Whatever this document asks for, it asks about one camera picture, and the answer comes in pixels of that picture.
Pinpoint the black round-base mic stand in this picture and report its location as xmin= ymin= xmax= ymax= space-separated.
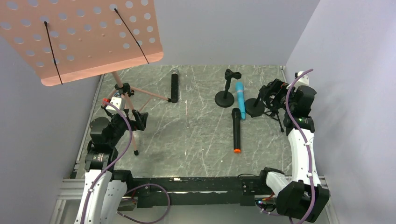
xmin=214 ymin=69 xmax=242 ymax=108

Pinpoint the black microphone silver grille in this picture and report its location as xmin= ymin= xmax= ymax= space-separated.
xmin=170 ymin=68 xmax=179 ymax=103

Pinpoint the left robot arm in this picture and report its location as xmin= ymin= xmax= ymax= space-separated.
xmin=75 ymin=114 xmax=133 ymax=224

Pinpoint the black microphone orange end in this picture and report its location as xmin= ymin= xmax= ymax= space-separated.
xmin=232 ymin=108 xmax=241 ymax=154

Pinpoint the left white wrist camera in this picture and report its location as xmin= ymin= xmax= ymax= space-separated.
xmin=102 ymin=90 xmax=128 ymax=114

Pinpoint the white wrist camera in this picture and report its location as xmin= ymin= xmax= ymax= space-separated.
xmin=102 ymin=90 xmax=128 ymax=114
xmin=293 ymin=71 xmax=309 ymax=91

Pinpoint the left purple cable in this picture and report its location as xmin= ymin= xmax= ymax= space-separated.
xmin=81 ymin=100 xmax=171 ymax=224

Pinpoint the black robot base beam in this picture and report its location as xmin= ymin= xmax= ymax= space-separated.
xmin=111 ymin=170 xmax=279 ymax=208

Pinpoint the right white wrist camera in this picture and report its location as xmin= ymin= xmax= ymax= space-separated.
xmin=293 ymin=71 xmax=309 ymax=91

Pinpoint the blue microphone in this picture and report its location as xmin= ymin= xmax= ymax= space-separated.
xmin=235 ymin=82 xmax=246 ymax=120

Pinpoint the black shock mount tripod stand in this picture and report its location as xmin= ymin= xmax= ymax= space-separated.
xmin=259 ymin=85 xmax=284 ymax=133

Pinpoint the pink perforated music stand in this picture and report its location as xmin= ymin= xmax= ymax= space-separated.
xmin=0 ymin=0 xmax=164 ymax=151

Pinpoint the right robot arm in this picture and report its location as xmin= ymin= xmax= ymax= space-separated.
xmin=260 ymin=77 xmax=330 ymax=223

